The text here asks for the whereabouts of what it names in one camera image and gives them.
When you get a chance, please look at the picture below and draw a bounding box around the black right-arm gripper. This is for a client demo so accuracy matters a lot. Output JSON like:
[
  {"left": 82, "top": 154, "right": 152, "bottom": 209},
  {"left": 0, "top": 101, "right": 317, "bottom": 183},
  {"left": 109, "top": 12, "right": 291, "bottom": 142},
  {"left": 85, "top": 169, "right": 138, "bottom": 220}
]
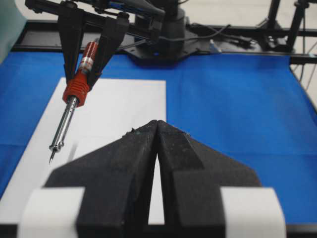
[{"left": 25, "top": 0, "right": 165, "bottom": 90}]

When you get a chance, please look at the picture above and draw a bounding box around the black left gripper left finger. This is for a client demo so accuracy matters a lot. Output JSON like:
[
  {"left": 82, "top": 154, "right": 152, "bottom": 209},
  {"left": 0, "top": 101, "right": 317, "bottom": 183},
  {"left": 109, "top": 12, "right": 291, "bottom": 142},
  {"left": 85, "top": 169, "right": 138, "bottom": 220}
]
[{"left": 45, "top": 120, "right": 158, "bottom": 238}]

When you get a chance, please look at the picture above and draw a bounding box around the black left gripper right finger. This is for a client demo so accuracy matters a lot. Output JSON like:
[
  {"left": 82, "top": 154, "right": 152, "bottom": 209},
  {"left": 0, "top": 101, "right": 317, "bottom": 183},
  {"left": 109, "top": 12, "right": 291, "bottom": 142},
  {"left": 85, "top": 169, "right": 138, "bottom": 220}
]
[{"left": 157, "top": 120, "right": 261, "bottom": 238}]

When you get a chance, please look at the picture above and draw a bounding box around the red handled soldering iron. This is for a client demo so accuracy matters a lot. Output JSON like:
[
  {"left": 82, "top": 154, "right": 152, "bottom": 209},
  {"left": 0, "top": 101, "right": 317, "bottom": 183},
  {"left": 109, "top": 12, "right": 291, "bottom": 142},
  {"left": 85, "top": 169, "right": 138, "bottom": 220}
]
[{"left": 49, "top": 40, "right": 98, "bottom": 163}]

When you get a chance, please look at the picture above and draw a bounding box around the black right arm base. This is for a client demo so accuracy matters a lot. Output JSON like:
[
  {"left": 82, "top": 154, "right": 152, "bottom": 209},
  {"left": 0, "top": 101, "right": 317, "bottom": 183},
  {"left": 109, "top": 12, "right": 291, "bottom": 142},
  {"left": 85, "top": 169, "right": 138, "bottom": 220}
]
[{"left": 123, "top": 9, "right": 211, "bottom": 64}]

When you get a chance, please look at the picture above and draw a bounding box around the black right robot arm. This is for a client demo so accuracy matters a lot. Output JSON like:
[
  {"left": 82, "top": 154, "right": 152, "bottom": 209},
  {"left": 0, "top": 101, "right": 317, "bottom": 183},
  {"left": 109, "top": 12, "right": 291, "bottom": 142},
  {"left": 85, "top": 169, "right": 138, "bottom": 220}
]
[{"left": 25, "top": 0, "right": 165, "bottom": 88}]

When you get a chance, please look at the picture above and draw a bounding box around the white foam base board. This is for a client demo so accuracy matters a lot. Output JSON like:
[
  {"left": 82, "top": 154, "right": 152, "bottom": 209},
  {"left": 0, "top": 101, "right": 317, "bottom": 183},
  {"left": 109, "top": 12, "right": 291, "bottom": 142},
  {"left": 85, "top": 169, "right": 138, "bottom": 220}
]
[{"left": 0, "top": 79, "right": 166, "bottom": 224}]

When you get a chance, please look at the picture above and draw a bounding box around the green backdrop curtain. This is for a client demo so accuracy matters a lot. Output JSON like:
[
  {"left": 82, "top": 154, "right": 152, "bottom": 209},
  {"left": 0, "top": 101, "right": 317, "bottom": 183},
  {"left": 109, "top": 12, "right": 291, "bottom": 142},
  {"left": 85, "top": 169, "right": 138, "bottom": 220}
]
[{"left": 0, "top": 0, "right": 26, "bottom": 63}]

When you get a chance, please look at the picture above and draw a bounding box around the blue table cloth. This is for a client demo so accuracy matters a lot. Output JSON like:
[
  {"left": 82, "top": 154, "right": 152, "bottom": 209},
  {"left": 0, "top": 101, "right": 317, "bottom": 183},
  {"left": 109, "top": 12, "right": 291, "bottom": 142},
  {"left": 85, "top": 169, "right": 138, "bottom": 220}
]
[{"left": 0, "top": 52, "right": 317, "bottom": 224}]

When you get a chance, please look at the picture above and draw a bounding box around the black aluminium frame rail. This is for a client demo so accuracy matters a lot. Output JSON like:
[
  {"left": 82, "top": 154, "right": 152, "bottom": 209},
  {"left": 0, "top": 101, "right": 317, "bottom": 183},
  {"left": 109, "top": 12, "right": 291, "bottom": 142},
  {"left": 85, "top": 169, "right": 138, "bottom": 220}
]
[{"left": 11, "top": 20, "right": 317, "bottom": 65}]

